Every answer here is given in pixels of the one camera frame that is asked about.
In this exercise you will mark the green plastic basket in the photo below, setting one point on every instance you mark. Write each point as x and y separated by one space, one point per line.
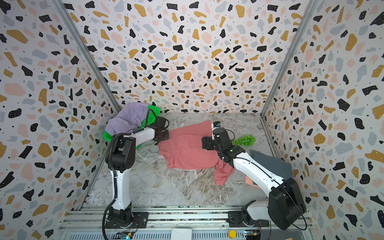
152 113

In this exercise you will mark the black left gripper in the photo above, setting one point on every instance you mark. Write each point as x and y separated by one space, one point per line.
166 135

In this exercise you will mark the lavender t-shirt in basket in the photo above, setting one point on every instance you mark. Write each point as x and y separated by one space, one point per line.
129 118

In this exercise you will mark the folded dark grey t-shirt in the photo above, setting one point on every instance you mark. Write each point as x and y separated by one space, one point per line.
274 165

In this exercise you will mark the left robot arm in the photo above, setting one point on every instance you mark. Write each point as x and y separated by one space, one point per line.
120 159

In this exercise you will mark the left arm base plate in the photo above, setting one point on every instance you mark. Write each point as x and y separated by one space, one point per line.
126 220

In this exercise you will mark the left aluminium corner post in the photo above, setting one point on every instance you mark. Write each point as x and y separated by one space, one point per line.
65 16

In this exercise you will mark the green plastic grape bunch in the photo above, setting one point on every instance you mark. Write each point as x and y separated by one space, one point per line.
246 140

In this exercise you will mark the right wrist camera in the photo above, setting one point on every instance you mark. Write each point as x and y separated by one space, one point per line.
216 125

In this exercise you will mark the white box on rail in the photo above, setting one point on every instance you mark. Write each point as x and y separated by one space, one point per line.
181 234

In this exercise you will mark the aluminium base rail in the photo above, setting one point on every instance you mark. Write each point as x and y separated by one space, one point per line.
207 223

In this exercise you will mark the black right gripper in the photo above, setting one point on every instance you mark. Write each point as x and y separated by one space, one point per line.
208 142

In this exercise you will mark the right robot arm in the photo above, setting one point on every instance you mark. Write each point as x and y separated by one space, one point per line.
285 203

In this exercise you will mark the aluminium corner post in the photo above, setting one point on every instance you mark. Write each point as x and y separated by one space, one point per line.
290 54
65 16

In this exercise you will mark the yellow round button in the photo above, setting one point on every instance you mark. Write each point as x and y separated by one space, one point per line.
232 234

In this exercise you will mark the right aluminium corner post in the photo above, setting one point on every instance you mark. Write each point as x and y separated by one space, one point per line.
290 54

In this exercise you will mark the folded salmon pink t-shirt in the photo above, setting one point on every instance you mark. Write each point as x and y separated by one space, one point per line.
249 181

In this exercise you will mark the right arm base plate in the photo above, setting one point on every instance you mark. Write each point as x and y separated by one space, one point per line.
241 219

